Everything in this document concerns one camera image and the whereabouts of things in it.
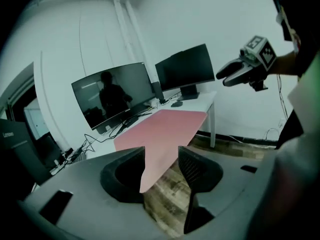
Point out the black computer mouse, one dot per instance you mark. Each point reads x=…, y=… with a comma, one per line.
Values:
x=176, y=104

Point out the white wall pipes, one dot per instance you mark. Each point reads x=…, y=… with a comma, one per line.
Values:
x=127, y=29

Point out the person's right forearm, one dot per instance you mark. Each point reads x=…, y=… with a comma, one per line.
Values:
x=285, y=64

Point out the small flat black monitor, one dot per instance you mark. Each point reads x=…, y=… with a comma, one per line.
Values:
x=185, y=69

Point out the large curved black monitor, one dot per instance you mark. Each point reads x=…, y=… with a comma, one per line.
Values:
x=112, y=94

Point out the white power strip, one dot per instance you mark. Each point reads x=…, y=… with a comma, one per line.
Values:
x=75, y=156

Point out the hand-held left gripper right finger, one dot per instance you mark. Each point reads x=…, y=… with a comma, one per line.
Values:
x=207, y=174

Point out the black and red bag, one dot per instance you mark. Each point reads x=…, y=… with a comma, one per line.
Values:
x=162, y=134

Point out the black desk speaker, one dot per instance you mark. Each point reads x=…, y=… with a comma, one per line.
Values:
x=158, y=91

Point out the black computer tower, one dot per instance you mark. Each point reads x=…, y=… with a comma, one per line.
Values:
x=15, y=146

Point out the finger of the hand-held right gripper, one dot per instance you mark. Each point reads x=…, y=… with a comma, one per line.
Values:
x=231, y=66
x=237, y=79

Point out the person's black printed t-shirt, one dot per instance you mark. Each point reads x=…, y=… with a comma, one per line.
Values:
x=305, y=21

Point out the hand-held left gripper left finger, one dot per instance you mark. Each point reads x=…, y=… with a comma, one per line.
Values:
x=107, y=181

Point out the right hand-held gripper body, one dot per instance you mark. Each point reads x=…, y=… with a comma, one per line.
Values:
x=265, y=54

